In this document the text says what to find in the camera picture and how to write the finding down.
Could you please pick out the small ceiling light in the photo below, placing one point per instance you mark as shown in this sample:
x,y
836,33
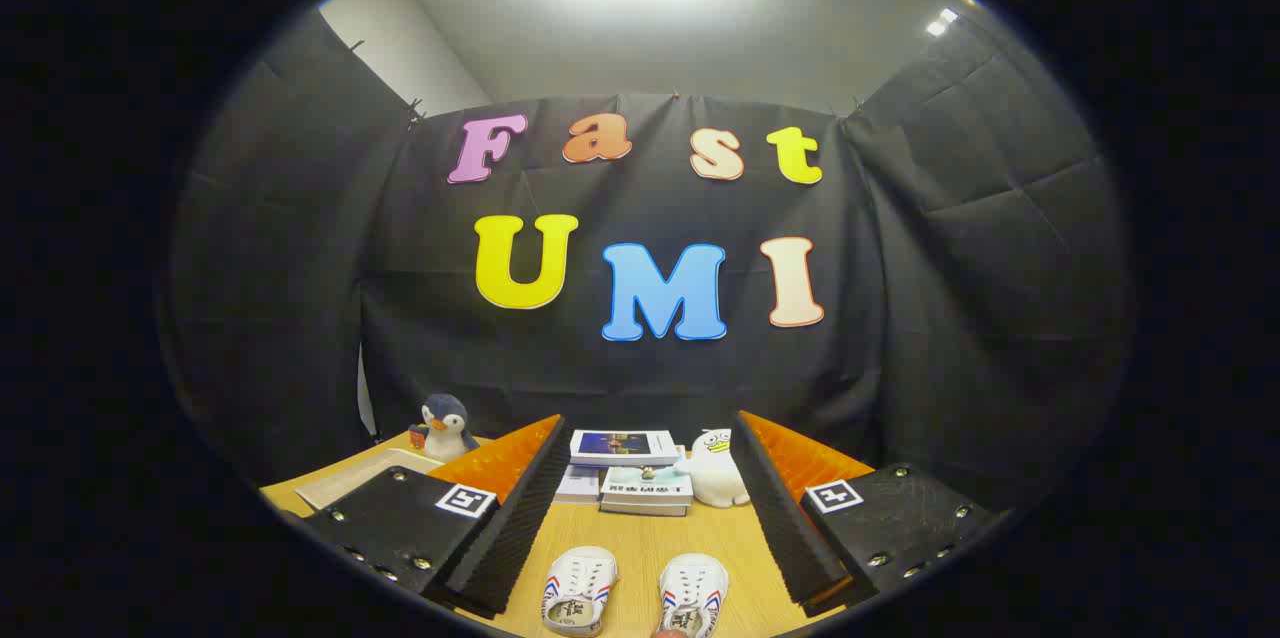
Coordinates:
x,y
941,21

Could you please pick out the plain white book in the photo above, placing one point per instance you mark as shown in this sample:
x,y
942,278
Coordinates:
x,y
580,484

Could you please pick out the beige fabric storage box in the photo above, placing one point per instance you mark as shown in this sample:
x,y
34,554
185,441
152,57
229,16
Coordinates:
x,y
350,480

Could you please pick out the black backdrop cloth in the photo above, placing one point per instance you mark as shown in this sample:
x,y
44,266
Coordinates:
x,y
900,318

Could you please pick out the penguin plush toy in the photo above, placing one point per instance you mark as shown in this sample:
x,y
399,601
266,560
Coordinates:
x,y
445,428

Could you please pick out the book with pale teal cover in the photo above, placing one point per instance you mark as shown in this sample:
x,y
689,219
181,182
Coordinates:
x,y
645,486

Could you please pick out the white canvas shoe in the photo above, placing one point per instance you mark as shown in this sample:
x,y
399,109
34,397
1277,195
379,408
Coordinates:
x,y
580,588
693,593

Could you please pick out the book with dark blue cover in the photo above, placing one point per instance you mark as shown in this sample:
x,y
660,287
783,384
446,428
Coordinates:
x,y
622,445

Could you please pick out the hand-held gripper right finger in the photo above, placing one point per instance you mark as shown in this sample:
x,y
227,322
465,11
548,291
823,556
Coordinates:
x,y
785,518

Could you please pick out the white duck plush toy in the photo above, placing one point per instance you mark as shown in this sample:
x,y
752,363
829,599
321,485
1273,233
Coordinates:
x,y
715,478

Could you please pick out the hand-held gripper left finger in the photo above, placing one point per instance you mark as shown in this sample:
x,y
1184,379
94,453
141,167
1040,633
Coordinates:
x,y
510,518

